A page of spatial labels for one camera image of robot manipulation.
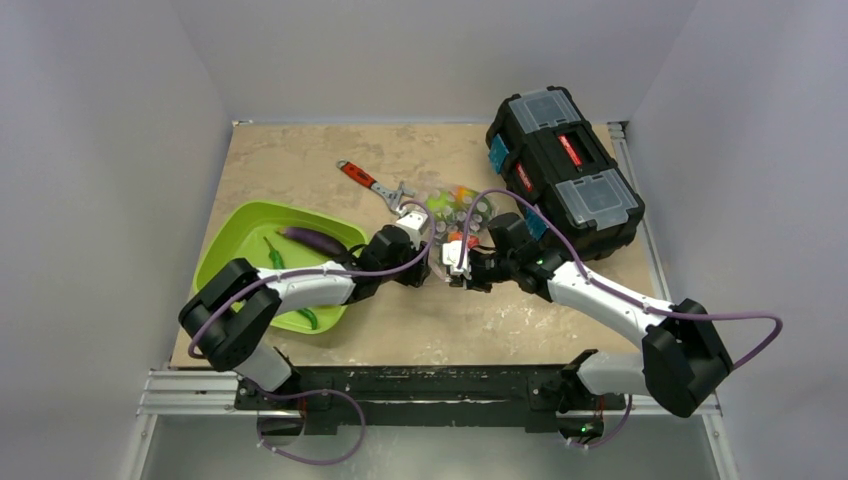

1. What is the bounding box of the clear zip top bag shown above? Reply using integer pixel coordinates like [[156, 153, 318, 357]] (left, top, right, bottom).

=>
[[415, 183, 505, 282]]

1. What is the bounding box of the purple fake eggplant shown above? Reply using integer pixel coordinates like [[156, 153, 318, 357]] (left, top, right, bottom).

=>
[[277, 226, 350, 258]]

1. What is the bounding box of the green fake chili pepper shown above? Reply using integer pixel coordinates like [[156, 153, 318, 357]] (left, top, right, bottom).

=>
[[263, 236, 321, 331]]

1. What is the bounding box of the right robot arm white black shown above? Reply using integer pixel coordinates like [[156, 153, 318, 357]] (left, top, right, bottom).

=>
[[442, 213, 734, 418]]

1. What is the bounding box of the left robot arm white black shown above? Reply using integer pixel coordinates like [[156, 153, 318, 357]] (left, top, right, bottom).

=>
[[178, 225, 433, 409]]

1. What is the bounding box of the red fake fruit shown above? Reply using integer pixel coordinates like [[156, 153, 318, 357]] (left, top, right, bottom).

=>
[[447, 231, 477, 248]]

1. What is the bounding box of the black plastic toolbox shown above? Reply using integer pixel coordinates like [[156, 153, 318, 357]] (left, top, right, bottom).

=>
[[486, 86, 645, 261]]

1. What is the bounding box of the green plastic tray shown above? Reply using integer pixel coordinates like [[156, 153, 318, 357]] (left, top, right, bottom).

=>
[[192, 201, 368, 292]]

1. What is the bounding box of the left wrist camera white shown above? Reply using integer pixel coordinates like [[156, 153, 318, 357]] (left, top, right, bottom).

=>
[[395, 210, 429, 234]]

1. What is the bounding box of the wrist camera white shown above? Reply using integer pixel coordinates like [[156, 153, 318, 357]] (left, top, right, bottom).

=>
[[440, 240, 470, 288], [395, 210, 429, 234]]

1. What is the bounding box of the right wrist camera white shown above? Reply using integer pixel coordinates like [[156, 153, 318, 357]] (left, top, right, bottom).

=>
[[440, 240, 470, 288]]

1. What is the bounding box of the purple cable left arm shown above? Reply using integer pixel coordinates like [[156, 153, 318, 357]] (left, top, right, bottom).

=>
[[186, 200, 439, 399]]

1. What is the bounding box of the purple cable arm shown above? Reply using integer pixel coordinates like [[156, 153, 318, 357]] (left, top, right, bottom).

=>
[[186, 200, 439, 399], [457, 188, 784, 372]]

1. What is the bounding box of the red handled adjustable wrench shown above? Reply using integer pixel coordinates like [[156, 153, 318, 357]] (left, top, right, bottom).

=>
[[336, 159, 416, 215]]

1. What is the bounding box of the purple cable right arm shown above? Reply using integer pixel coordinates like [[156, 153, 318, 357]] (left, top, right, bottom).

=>
[[457, 188, 784, 372]]

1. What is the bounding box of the black mounting base rail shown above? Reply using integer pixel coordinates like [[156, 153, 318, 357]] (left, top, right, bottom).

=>
[[234, 365, 626, 438]]

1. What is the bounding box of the purple cable at base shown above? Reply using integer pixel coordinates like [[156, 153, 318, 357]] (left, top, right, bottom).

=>
[[255, 390, 367, 467]]

